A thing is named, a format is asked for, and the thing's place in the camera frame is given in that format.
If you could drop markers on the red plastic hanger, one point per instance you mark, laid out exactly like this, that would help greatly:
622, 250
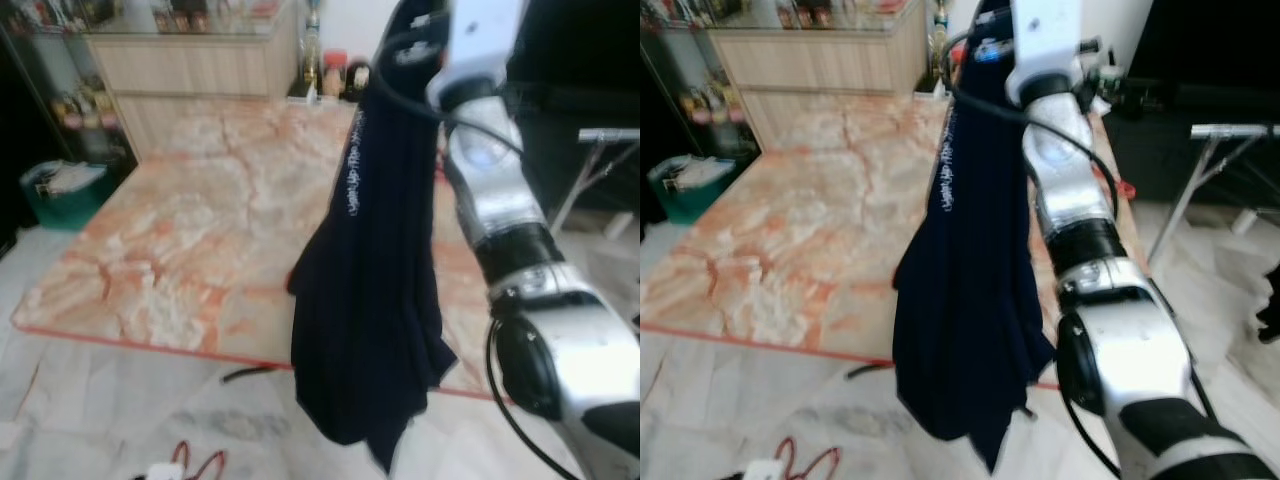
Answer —
1126, 189
178, 458
785, 455

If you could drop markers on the navy shirt with white print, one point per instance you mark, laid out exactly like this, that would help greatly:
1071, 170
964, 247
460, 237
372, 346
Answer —
965, 300
370, 300

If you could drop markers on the black shirt with white print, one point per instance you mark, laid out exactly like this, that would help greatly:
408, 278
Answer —
1270, 315

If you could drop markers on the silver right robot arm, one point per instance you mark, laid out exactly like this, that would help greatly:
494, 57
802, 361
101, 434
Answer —
520, 250
1100, 250

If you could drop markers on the green bin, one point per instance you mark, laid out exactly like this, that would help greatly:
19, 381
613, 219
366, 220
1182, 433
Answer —
690, 185
60, 195

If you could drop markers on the silver metal clothes rack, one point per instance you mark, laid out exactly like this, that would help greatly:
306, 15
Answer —
1230, 130
600, 135

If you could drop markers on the black TV console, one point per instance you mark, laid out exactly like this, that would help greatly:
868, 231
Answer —
560, 110
1170, 150

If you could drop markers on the glass display shelf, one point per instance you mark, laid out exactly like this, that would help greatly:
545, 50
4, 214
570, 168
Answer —
40, 100
690, 90

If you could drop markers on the marble-top folding table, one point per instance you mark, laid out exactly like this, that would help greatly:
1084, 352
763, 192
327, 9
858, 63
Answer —
180, 230
800, 230

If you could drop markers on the light wooden cabinet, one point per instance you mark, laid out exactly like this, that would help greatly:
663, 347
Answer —
200, 70
830, 70

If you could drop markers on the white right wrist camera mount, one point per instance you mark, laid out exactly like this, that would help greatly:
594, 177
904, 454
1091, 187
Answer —
480, 40
1050, 40

